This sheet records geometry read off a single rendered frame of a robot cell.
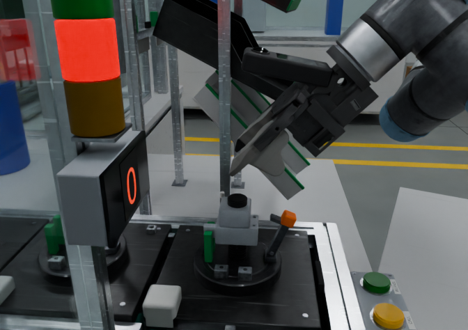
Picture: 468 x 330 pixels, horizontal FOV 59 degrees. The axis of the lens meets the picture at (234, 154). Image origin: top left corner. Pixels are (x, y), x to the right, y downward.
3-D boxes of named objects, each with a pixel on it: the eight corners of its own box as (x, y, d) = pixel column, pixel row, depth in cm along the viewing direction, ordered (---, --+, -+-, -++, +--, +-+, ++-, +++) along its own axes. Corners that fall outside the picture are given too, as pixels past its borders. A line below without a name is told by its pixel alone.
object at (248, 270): (252, 275, 61) (252, 266, 61) (251, 281, 60) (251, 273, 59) (238, 274, 61) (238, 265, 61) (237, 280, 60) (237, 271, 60)
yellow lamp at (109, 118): (132, 122, 41) (127, 72, 39) (114, 138, 37) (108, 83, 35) (83, 120, 42) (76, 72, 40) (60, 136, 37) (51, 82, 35)
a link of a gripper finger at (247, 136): (256, 171, 65) (298, 142, 59) (229, 145, 64) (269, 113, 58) (262, 159, 67) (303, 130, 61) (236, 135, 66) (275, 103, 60)
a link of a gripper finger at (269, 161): (260, 202, 54) (307, 150, 54) (226, 172, 52) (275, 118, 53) (254, 197, 57) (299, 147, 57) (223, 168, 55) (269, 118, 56)
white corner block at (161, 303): (182, 306, 61) (181, 284, 59) (176, 330, 57) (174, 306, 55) (151, 305, 61) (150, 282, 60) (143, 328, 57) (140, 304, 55)
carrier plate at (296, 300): (306, 239, 77) (307, 229, 76) (320, 339, 55) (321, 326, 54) (180, 233, 79) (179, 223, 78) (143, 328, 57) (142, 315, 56)
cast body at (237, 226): (258, 230, 66) (259, 191, 64) (257, 246, 62) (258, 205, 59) (206, 228, 67) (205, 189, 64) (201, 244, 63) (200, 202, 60)
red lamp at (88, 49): (127, 71, 39) (122, 17, 38) (108, 82, 35) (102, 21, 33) (76, 70, 40) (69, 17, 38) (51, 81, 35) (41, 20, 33)
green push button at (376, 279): (385, 282, 66) (386, 271, 65) (392, 299, 62) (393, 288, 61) (359, 280, 66) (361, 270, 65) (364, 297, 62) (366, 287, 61)
